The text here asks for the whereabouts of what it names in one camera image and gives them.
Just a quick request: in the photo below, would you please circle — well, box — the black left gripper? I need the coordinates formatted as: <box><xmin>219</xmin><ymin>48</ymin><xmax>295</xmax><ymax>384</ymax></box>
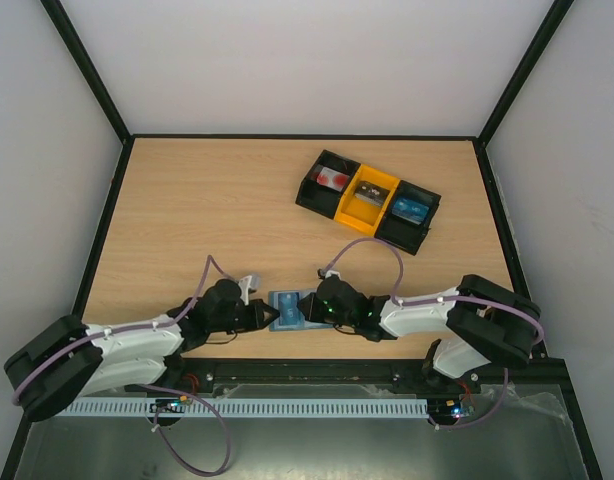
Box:
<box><xmin>209</xmin><ymin>299</ymin><xmax>280</xmax><ymax>334</ymax></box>

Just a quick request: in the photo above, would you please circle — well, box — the teal leather card holder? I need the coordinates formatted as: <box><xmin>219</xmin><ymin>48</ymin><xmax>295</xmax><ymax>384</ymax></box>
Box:
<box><xmin>268</xmin><ymin>289</ymin><xmax>332</xmax><ymax>332</ymax></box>

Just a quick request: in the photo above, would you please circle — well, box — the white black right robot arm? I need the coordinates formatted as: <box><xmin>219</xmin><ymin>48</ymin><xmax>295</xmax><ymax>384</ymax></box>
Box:
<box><xmin>298</xmin><ymin>274</ymin><xmax>544</xmax><ymax>392</ymax></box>

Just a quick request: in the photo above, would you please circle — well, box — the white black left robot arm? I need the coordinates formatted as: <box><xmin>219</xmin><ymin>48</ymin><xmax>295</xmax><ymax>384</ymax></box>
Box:
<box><xmin>4</xmin><ymin>279</ymin><xmax>280</xmax><ymax>422</ymax></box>

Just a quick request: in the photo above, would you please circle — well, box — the black VIP card stack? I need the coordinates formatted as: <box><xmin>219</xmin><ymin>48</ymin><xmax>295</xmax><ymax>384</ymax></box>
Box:
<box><xmin>354</xmin><ymin>181</ymin><xmax>390</xmax><ymax>207</ymax></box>

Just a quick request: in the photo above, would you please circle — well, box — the red white card stack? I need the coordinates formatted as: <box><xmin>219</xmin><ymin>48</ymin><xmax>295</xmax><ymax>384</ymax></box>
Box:
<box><xmin>313</xmin><ymin>166</ymin><xmax>349</xmax><ymax>192</ymax></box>

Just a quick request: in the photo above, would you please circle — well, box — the blue VIP card stack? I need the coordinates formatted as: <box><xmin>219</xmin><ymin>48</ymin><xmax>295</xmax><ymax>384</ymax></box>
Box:
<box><xmin>391</xmin><ymin>197</ymin><xmax>429</xmax><ymax>225</ymax></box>

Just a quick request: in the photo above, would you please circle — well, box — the black bin left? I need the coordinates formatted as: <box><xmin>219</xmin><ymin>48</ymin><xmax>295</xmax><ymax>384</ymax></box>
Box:
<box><xmin>295</xmin><ymin>150</ymin><xmax>361</xmax><ymax>219</ymax></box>

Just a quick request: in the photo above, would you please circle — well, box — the black bin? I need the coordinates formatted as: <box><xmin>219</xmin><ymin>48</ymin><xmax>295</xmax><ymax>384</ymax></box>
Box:
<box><xmin>295</xmin><ymin>150</ymin><xmax>361</xmax><ymax>219</ymax></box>
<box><xmin>374</xmin><ymin>180</ymin><xmax>441</xmax><ymax>255</ymax></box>

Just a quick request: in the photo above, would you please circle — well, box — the yellow middle bin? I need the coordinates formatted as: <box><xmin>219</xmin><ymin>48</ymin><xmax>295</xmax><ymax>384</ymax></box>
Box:
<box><xmin>334</xmin><ymin>164</ymin><xmax>400</xmax><ymax>237</ymax></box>

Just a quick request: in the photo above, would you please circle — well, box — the black bin right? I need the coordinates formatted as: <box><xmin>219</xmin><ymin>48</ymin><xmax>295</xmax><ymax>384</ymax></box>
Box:
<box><xmin>374</xmin><ymin>180</ymin><xmax>441</xmax><ymax>255</ymax></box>

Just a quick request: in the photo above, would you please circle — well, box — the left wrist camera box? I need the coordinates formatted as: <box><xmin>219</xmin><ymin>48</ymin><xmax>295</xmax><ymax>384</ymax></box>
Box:
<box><xmin>238</xmin><ymin>274</ymin><xmax>261</xmax><ymax>305</ymax></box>

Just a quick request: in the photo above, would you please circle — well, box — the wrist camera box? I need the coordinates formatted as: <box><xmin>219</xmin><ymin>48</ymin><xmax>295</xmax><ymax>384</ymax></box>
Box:
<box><xmin>238</xmin><ymin>274</ymin><xmax>261</xmax><ymax>305</ymax></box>
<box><xmin>317</xmin><ymin>269</ymin><xmax>341</xmax><ymax>280</ymax></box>

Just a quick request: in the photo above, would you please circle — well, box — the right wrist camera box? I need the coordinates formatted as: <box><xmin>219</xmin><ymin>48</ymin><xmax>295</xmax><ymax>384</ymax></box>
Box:
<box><xmin>317</xmin><ymin>269</ymin><xmax>341</xmax><ymax>280</ymax></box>

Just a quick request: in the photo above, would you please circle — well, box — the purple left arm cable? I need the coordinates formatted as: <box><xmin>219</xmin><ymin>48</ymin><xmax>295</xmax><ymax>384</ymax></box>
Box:
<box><xmin>11</xmin><ymin>254</ymin><xmax>233</xmax><ymax>476</ymax></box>

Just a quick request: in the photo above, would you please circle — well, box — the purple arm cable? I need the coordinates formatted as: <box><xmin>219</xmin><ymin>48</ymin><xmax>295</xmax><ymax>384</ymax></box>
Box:
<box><xmin>321</xmin><ymin>237</ymin><xmax>544</xmax><ymax>431</ymax></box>
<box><xmin>11</xmin><ymin>254</ymin><xmax>233</xmax><ymax>476</ymax></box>

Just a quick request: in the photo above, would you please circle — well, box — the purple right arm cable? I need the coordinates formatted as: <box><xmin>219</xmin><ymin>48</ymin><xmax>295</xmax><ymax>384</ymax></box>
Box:
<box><xmin>321</xmin><ymin>237</ymin><xmax>544</xmax><ymax>431</ymax></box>

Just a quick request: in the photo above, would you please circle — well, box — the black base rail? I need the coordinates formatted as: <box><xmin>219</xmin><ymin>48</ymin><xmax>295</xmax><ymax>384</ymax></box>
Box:
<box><xmin>153</xmin><ymin>358</ymin><xmax>465</xmax><ymax>397</ymax></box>

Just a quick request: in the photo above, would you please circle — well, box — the light blue slotted cable duct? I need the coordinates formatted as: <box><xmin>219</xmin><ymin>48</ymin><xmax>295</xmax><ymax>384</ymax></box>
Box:
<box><xmin>60</xmin><ymin>397</ymin><xmax>428</xmax><ymax>419</ymax></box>

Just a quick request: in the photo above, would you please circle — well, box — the black frame post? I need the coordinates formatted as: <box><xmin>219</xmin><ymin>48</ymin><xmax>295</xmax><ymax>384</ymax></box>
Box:
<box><xmin>39</xmin><ymin>0</ymin><xmax>133</xmax><ymax>146</ymax></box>
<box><xmin>478</xmin><ymin>0</ymin><xmax>574</xmax><ymax>146</ymax></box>

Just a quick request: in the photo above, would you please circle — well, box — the black frame post right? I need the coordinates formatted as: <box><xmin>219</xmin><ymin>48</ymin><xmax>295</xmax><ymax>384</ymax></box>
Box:
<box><xmin>478</xmin><ymin>0</ymin><xmax>574</xmax><ymax>146</ymax></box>

